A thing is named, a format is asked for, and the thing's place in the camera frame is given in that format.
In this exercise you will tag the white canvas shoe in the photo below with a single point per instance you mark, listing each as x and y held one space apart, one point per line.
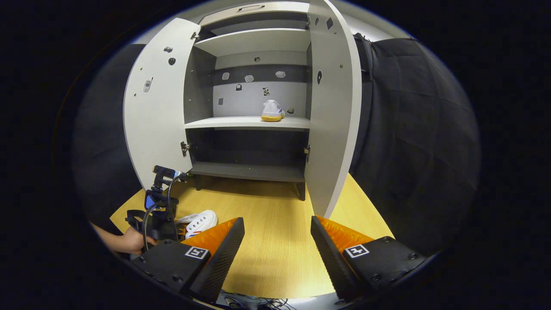
272 110
202 221

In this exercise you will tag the white shoe cabinet door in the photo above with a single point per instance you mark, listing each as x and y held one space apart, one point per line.
159 120
333 129

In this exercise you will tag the white cabinet drawer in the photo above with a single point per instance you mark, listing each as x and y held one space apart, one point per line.
280 9

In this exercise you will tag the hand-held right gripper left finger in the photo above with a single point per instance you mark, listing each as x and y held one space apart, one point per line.
215 267

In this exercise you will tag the black backdrop cloth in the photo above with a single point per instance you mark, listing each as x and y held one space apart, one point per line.
409 129

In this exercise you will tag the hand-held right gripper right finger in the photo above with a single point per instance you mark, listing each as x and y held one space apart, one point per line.
333 267

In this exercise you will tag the white shoe cabinet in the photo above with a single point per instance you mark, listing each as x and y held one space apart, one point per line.
247 122

